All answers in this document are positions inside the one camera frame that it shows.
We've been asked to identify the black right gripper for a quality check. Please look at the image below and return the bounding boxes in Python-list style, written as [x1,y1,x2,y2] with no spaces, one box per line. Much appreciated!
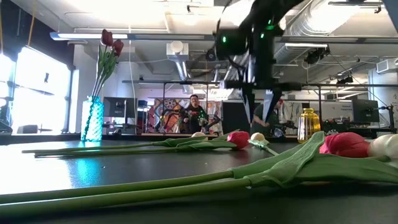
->
[219,29,302,124]

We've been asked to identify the white artificial tulip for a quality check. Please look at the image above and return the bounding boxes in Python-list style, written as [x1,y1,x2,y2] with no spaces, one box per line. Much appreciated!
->
[248,132,279,156]

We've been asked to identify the cream artificial tulip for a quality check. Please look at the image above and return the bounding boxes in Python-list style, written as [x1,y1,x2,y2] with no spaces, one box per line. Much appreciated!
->
[0,133,398,218]

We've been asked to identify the dark red artificial tulip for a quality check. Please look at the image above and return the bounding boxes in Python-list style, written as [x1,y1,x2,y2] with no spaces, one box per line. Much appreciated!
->
[91,29,114,98]
[93,39,125,98]

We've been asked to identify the yellow glass vase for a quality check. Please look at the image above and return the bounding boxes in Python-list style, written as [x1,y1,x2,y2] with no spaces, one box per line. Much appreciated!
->
[297,108,322,144]

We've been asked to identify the blue glass vase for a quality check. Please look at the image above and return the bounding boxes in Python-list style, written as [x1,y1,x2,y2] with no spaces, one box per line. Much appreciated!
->
[80,95,104,142]

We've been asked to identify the person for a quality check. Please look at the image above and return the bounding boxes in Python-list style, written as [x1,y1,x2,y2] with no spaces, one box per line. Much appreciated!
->
[250,98,285,138]
[183,94,209,134]

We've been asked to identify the black ceiling spotlight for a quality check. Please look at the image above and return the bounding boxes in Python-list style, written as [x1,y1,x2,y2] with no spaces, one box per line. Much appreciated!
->
[304,46,330,65]

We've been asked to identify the short ceiling light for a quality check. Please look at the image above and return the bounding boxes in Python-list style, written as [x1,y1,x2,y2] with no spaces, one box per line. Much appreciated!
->
[284,42,330,49]

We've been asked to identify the black table mat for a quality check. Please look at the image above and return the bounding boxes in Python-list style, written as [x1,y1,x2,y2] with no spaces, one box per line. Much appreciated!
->
[0,139,398,224]

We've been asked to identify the white round ceiling fixture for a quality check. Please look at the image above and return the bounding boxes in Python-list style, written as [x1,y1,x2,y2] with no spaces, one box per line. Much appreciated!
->
[166,40,190,62]

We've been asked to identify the black monitor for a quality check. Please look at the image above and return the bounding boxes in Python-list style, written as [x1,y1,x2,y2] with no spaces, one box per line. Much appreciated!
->
[103,96,137,118]
[352,98,380,124]

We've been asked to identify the long ceiling light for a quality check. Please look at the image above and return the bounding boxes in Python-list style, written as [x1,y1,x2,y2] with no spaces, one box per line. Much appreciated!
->
[49,32,215,42]

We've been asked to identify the large bright window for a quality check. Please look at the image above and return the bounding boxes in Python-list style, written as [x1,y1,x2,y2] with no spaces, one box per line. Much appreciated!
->
[0,46,72,134]

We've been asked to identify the dark equipment silhouette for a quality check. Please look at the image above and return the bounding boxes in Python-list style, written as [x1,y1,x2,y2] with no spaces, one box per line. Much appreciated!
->
[0,96,15,134]

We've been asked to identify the black metal rig frame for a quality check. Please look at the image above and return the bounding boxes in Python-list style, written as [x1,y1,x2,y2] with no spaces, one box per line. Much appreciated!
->
[122,80,398,134]

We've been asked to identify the colourful wall tapestry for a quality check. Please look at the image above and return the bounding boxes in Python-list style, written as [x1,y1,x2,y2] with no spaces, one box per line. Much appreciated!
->
[147,98,223,134]

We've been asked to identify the silver ventilation duct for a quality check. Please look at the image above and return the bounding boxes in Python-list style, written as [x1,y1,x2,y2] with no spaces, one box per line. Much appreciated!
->
[273,0,383,63]

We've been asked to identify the yellow hanging strap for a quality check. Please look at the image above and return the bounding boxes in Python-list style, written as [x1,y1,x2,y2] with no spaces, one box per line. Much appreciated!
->
[27,0,35,47]

